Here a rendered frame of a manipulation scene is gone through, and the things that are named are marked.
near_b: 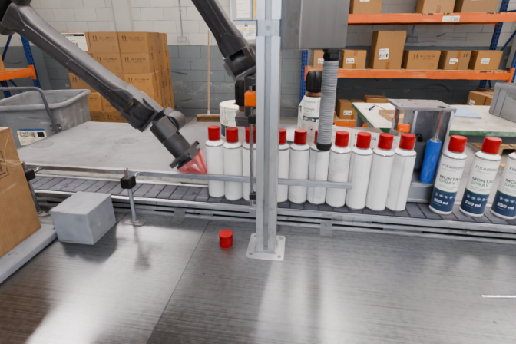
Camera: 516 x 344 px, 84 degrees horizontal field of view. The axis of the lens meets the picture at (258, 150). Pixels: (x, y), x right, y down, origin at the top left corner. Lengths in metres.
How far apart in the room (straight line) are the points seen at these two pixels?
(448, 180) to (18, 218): 1.03
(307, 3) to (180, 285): 0.59
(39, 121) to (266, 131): 2.64
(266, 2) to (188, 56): 4.87
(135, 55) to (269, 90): 3.62
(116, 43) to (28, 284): 3.63
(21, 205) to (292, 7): 0.75
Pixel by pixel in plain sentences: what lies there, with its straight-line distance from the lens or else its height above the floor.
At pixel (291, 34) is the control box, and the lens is 0.54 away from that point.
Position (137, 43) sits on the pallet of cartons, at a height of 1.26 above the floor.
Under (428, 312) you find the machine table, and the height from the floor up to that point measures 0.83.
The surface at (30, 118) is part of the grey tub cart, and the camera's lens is 3.09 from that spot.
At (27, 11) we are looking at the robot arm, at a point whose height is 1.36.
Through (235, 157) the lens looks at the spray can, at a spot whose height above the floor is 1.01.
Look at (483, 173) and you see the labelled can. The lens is 0.88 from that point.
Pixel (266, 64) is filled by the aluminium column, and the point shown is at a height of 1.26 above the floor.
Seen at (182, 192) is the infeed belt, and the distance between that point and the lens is 0.89.
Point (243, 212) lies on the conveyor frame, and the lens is 0.81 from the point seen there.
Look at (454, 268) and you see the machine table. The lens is 0.81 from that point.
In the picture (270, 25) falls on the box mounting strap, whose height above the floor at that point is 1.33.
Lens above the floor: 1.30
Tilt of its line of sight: 21 degrees down
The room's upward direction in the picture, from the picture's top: straight up
